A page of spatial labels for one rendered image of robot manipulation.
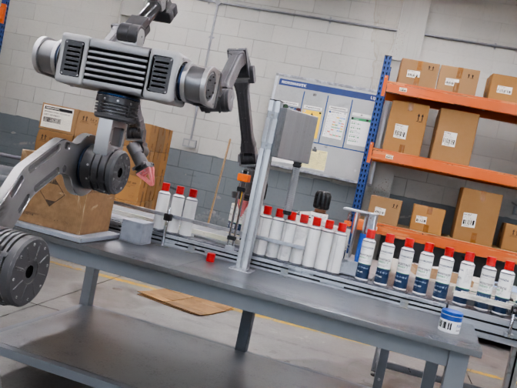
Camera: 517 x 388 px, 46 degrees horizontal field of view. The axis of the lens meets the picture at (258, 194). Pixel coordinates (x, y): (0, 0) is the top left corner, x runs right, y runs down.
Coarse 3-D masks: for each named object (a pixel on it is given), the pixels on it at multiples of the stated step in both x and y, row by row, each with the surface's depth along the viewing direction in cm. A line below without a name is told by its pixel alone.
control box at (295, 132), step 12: (288, 120) 230; (300, 120) 234; (312, 120) 238; (276, 132) 232; (288, 132) 231; (300, 132) 235; (312, 132) 239; (276, 144) 231; (288, 144) 232; (300, 144) 236; (312, 144) 240; (276, 156) 230; (288, 156) 233; (300, 156) 237
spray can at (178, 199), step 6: (180, 186) 258; (180, 192) 258; (174, 198) 258; (180, 198) 258; (174, 204) 258; (180, 204) 258; (174, 210) 258; (180, 210) 259; (168, 222) 259; (174, 222) 258; (168, 228) 259; (174, 228) 258
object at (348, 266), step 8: (368, 216) 243; (376, 216) 245; (368, 224) 253; (376, 224) 252; (352, 232) 248; (352, 240) 249; (344, 264) 243; (352, 264) 243; (344, 272) 243; (352, 272) 243
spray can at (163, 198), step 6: (162, 186) 261; (168, 186) 261; (162, 192) 260; (168, 192) 261; (162, 198) 260; (168, 198) 261; (156, 204) 261; (162, 204) 260; (156, 210) 260; (162, 210) 260; (156, 216) 260; (162, 216) 260; (156, 222) 260; (162, 222) 261; (156, 228) 260; (162, 228) 262
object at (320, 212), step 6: (318, 192) 301; (324, 192) 300; (318, 198) 301; (324, 198) 300; (330, 198) 301; (318, 204) 301; (324, 204) 300; (318, 210) 301; (324, 210) 302; (312, 216) 301; (318, 216) 300; (324, 216) 300
